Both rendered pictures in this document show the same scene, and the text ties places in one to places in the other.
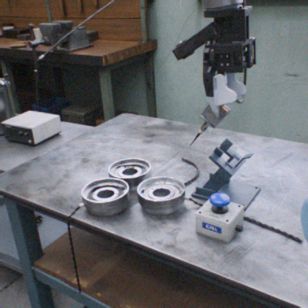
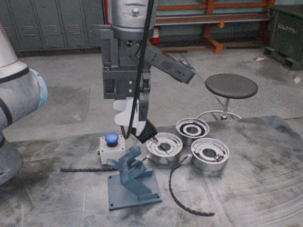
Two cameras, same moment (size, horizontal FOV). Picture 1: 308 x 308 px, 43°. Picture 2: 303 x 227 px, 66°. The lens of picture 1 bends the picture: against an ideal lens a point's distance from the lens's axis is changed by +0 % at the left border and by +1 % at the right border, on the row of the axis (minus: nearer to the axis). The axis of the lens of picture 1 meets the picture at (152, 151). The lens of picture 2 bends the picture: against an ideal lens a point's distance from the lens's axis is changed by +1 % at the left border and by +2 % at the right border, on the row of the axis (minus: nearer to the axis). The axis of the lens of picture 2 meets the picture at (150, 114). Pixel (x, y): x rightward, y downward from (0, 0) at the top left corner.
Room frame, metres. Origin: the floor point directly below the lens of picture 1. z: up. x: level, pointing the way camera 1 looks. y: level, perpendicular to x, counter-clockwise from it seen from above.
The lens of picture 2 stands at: (1.07, -0.40, 1.29)
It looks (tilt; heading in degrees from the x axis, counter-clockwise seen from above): 34 degrees down; 135
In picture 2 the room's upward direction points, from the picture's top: straight up
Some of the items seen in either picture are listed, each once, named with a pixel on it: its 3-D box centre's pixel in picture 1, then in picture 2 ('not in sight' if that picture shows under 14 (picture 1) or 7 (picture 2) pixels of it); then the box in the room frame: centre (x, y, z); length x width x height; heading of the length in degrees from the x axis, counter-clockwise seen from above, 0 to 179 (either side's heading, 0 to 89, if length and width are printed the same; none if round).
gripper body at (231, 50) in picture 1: (227, 40); (127, 62); (0.77, -0.16, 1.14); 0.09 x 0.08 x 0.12; 55
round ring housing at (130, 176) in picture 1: (130, 174); (209, 154); (0.85, 0.06, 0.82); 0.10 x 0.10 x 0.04
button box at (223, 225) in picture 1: (222, 218); (111, 148); (0.63, -0.13, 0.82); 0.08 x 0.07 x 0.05; 54
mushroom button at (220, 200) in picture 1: (219, 207); (112, 142); (0.64, -0.12, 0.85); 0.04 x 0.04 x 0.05
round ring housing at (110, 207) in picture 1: (106, 196); (191, 132); (0.75, 0.11, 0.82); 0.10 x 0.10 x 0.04
